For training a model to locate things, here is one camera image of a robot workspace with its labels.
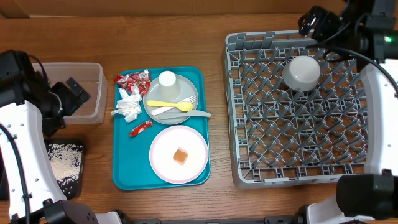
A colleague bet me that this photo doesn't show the grey bowl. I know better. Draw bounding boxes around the grey bowl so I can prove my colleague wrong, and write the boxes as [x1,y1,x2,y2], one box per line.
[282,56,320,91]

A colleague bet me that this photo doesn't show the orange food cube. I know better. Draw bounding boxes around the orange food cube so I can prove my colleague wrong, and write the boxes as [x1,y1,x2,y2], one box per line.
[173,148,188,165]

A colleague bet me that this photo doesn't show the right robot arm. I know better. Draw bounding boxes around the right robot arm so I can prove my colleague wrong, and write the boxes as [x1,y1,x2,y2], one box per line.
[295,0,397,223]

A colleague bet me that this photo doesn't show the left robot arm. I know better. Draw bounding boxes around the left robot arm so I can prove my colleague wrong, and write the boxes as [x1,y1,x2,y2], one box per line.
[1,50,130,223]

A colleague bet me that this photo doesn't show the black waste tray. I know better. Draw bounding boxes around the black waste tray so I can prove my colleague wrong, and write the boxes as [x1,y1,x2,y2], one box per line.
[0,138,86,201]

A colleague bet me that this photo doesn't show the grey dishwasher rack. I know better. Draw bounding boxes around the grey dishwasher rack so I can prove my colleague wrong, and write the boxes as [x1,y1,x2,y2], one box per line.
[223,30,368,189]

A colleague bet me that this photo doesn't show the clear plastic bin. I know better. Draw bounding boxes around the clear plastic bin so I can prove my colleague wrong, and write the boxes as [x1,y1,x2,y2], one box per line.
[32,62,108,125]

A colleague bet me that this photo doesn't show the crumpled white napkin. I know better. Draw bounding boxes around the crumpled white napkin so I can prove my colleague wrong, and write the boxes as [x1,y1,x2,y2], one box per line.
[111,84,142,123]

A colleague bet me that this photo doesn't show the spilled rice grains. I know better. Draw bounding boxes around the spilled rice grains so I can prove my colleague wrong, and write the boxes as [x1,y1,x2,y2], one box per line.
[45,143,84,197]

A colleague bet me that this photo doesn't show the large red snack wrapper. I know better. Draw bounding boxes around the large red snack wrapper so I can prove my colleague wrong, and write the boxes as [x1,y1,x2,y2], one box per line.
[114,69,151,96]

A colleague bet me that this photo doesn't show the small red ketchup packet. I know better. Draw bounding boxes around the small red ketchup packet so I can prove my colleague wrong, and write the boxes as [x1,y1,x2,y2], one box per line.
[129,119,153,138]

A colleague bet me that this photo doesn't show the white paper cup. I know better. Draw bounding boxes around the white paper cup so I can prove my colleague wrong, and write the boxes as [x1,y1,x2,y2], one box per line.
[158,71,181,100]

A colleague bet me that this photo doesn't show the teal serving tray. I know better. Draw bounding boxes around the teal serving tray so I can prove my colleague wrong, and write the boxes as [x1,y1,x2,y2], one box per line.
[113,66,209,190]

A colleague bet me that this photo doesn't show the white pink-rimmed plate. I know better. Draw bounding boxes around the white pink-rimmed plate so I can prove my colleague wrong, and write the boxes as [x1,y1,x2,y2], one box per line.
[149,125,209,184]

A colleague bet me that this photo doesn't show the yellow plastic spoon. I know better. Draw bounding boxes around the yellow plastic spoon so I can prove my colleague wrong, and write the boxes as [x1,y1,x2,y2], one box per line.
[147,100,193,112]

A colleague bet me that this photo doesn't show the grey plate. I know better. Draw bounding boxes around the grey plate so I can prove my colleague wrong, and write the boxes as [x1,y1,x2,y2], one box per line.
[143,75,198,125]

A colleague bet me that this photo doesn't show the light blue plastic knife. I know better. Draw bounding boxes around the light blue plastic knife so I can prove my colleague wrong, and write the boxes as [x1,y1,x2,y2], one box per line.
[158,110,211,120]

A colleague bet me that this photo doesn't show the white plastic fork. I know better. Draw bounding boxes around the white plastic fork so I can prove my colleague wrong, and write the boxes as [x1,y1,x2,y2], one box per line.
[147,96,197,116]

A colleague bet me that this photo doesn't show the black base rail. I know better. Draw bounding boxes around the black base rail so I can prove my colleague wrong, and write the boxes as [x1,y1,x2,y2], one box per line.
[130,213,307,224]

